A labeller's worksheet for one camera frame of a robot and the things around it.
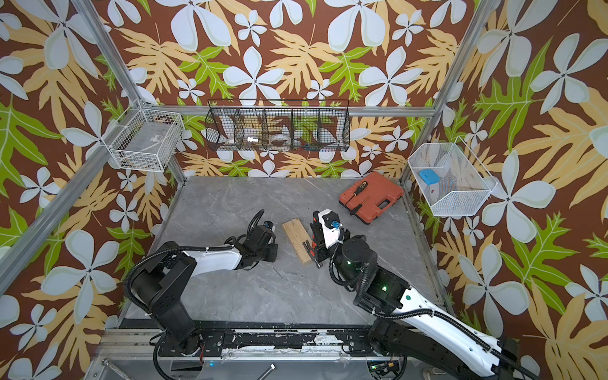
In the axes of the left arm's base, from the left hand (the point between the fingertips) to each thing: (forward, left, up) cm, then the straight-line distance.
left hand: (276, 246), depth 95 cm
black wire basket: (+40, 0, +31) cm, 50 cm away
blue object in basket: (+16, -58, +25) cm, 65 cm away
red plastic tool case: (+20, -40, +3) cm, 45 cm away
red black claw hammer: (-8, -14, +12) cm, 20 cm away
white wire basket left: (+25, +47, +32) cm, 62 cm away
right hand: (-9, -14, +31) cm, 35 cm away
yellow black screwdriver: (+27, -37, +5) cm, 46 cm away
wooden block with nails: (+4, -9, +2) cm, 10 cm away
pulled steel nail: (-10, -1, -2) cm, 10 cm away
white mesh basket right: (+14, -64, +26) cm, 71 cm away
